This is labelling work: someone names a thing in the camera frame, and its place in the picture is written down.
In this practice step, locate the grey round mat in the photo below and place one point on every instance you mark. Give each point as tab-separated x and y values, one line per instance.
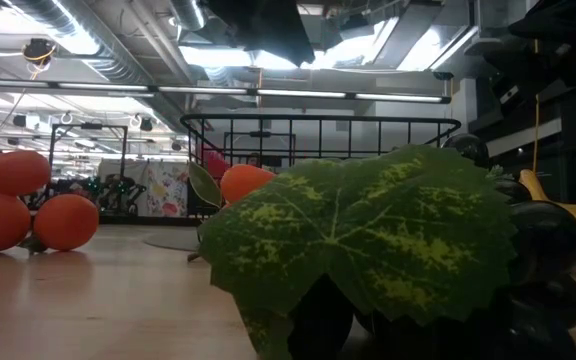
173	241

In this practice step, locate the person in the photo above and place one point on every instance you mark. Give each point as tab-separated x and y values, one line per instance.
254	160

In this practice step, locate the orange tangerine cluster with leaves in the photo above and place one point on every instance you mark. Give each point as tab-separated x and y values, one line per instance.
243	182
65	222

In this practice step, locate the dark shelving unit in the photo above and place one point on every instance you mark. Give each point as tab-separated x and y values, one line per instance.
568	165

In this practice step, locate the dark grape bunch with leaf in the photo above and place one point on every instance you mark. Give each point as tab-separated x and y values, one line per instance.
358	235

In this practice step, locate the large silver air duct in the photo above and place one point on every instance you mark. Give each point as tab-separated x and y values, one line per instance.
118	55

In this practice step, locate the long ceiling light bar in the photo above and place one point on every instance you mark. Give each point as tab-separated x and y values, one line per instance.
298	93

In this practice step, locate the black hanging ceiling device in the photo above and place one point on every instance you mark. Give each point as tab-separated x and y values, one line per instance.
39	50

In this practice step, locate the floral patterned cloth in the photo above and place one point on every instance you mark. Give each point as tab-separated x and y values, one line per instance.
165	192

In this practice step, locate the black background rig frame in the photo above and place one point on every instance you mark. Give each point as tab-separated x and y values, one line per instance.
88	126

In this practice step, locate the background robot arms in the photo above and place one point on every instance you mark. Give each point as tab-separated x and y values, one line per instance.
115	192

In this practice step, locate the pale green artificial plant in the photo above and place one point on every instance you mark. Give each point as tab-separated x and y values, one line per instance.
498	173

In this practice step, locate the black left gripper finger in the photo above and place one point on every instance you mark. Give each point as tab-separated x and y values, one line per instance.
268	25

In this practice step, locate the round silver air duct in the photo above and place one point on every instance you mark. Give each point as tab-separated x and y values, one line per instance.
188	12

